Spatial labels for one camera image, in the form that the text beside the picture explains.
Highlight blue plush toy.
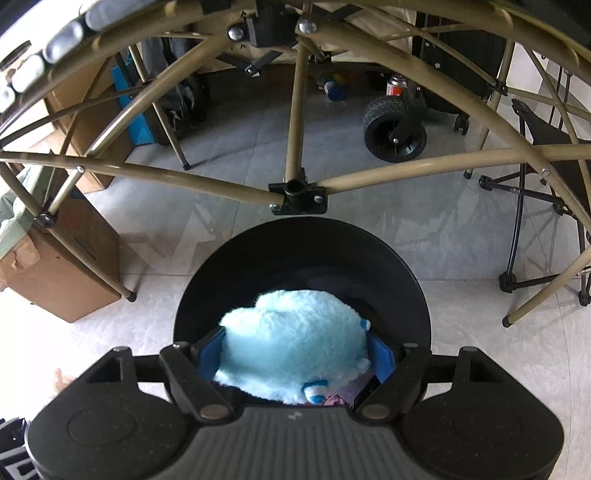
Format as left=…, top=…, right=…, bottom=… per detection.
left=213, top=290, right=372, bottom=405

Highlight pink and white sponge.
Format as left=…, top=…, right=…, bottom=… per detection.
left=322, top=384, right=363, bottom=407

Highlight black round trash bin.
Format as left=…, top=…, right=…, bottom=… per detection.
left=173, top=217, right=433, bottom=407

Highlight person's left hand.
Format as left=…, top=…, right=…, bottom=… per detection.
left=54, top=369, right=73, bottom=393

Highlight cardboard box with liner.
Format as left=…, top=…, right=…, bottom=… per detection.
left=1, top=183, right=119, bottom=323

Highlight black folding camp chair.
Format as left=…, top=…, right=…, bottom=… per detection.
left=464, top=64, right=591, bottom=308

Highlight black cart wheel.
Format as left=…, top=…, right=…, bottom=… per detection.
left=363, top=96, right=427, bottom=163

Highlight folding slatted camping table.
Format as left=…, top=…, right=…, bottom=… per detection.
left=0, top=0, right=591, bottom=328

